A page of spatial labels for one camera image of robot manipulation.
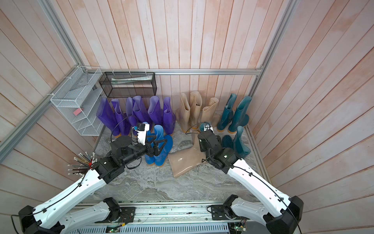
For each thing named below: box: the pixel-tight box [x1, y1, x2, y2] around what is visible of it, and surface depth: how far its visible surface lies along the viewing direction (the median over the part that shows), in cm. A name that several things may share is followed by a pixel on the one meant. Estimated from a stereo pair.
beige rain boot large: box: [175, 93, 191, 134], surface depth 93 cm
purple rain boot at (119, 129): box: [111, 98, 125, 137], surface depth 93 cm
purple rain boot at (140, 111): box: [132, 95, 153, 125], surface depth 90 cm
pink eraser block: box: [73, 107, 82, 116], surface depth 84 cm
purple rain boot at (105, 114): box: [95, 97, 121, 137], surface depth 92 cm
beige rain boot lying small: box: [167, 132, 207, 178], surface depth 90 cm
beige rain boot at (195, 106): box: [189, 90, 203, 130], surface depth 95 cm
